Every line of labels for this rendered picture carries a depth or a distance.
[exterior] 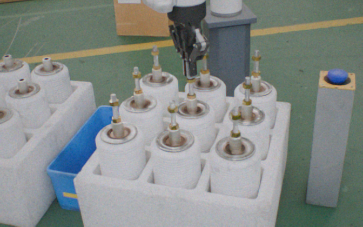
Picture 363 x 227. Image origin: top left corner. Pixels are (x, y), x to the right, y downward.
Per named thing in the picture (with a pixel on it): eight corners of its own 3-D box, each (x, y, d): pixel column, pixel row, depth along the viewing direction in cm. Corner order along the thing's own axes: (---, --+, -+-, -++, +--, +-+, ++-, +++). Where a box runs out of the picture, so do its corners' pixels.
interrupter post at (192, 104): (196, 107, 101) (196, 94, 99) (198, 113, 99) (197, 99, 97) (186, 108, 101) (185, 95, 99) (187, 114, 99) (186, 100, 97)
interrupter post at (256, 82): (259, 86, 107) (259, 74, 106) (262, 92, 105) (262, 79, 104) (249, 88, 107) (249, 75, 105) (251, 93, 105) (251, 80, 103)
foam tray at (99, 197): (148, 142, 134) (142, 87, 124) (286, 160, 123) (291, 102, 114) (87, 242, 102) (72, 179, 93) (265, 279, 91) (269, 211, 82)
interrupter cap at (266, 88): (267, 80, 110) (267, 78, 109) (276, 95, 103) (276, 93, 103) (235, 84, 109) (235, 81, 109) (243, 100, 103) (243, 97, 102)
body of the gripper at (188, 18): (214, -2, 85) (216, 45, 90) (192, -13, 92) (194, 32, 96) (178, 6, 82) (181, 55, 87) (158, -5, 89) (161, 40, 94)
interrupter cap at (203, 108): (206, 100, 103) (206, 97, 103) (213, 118, 97) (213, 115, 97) (172, 104, 103) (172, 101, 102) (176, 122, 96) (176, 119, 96)
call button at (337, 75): (327, 76, 97) (328, 67, 96) (347, 78, 96) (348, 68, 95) (326, 85, 94) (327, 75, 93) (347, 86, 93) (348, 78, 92)
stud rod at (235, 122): (239, 143, 86) (239, 108, 82) (233, 144, 86) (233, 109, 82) (237, 140, 87) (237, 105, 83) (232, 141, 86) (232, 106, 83)
